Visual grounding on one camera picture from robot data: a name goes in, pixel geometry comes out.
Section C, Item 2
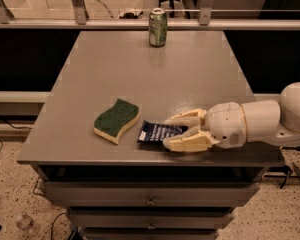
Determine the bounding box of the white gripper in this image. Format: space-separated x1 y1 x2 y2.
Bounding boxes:
163 102 247 153

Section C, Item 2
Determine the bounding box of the blue rxbar blueberry wrapper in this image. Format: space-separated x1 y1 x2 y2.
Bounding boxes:
137 121 188 143

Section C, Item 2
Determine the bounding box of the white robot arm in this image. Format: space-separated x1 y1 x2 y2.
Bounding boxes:
163 82 300 153

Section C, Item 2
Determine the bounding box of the green and yellow sponge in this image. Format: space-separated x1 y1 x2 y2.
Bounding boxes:
94 99 140 144

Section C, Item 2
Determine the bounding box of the top drawer knob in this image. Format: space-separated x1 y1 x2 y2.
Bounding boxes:
146 196 156 207

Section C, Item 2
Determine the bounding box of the grey drawer cabinet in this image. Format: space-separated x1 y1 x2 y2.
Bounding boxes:
18 31 284 240

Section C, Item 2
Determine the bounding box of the green soda can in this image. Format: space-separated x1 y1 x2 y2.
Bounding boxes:
149 8 167 47

